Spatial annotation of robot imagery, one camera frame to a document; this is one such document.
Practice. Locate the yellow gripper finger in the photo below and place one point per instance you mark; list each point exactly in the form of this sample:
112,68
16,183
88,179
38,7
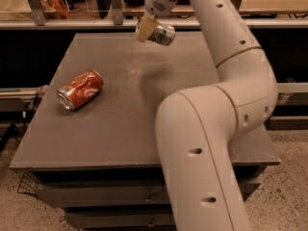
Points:
145,27

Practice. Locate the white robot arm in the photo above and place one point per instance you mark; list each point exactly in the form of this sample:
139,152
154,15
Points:
194,126

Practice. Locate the crushed orange soda can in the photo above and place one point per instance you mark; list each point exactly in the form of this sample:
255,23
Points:
80,90

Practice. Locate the orange plastic bag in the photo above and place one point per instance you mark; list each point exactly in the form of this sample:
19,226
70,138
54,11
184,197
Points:
56,8

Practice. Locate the grey drawer cabinet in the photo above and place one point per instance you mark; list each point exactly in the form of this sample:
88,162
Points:
113,136

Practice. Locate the top grey drawer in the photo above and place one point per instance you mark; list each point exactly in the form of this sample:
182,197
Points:
103,193

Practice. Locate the grey drawer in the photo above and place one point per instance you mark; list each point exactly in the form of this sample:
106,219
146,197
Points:
143,217
103,193

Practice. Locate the lower grey drawer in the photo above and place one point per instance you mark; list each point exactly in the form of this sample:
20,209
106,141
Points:
143,217

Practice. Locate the middle metal shelf bracket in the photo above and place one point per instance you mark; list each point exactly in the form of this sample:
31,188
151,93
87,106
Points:
117,12

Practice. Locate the left metal shelf bracket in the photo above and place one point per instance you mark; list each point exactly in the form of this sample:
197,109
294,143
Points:
38,14

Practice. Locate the wire mesh basket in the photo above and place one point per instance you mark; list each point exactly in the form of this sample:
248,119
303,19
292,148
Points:
28,186

